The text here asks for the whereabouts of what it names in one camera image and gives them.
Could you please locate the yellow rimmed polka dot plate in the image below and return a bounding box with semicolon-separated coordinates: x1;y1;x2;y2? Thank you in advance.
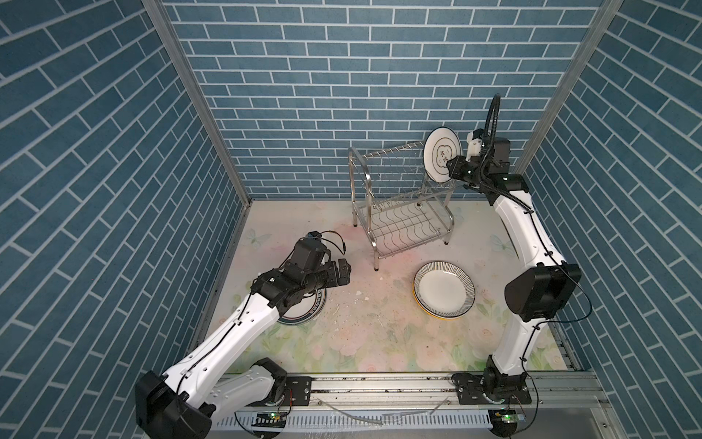
415;301;460;321

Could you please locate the right green circuit board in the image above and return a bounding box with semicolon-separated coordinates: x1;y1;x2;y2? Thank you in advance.
488;410;526;438

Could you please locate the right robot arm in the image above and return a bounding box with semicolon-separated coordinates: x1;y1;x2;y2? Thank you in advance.
447;95;582;404

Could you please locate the loose grey cable on rail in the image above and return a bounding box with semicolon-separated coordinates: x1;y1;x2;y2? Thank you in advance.
312;396;451;426

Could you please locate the right corner aluminium post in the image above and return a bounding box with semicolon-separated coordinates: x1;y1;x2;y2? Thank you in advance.
515;0;623;174

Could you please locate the white slotted cable duct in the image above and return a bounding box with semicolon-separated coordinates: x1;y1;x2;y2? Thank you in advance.
212;410;490;433

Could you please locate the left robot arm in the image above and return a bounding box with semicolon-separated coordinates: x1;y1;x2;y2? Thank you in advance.
135;232;352;438

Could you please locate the green circuit board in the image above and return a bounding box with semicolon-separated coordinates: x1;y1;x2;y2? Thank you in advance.
488;410;526;438
252;413;288;430

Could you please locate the white plate black cloud mark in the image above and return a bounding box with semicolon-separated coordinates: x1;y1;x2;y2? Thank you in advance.
423;127;463;183

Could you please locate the left corner aluminium post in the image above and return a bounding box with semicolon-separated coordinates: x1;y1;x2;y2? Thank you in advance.
143;0;252;209

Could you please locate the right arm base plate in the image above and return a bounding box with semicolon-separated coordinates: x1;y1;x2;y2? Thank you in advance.
451;372;532;405

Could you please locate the silver metal dish rack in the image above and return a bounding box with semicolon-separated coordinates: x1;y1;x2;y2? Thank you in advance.
347;142;455;271

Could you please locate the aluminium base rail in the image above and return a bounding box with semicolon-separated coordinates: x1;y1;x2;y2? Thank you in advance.
143;371;626;439

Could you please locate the white plate black striped rim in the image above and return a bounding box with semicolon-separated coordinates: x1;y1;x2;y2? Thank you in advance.
412;261;475;317

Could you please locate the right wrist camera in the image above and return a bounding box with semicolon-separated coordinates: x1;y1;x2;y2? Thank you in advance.
466;128;484;161

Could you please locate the left green circuit board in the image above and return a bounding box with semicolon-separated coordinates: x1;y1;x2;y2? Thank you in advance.
252;413;288;430

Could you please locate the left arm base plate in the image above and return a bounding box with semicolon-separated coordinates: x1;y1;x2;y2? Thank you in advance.
273;376;313;407

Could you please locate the corner aluminium post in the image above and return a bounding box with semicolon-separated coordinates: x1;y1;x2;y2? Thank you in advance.
515;0;623;174
143;0;252;209

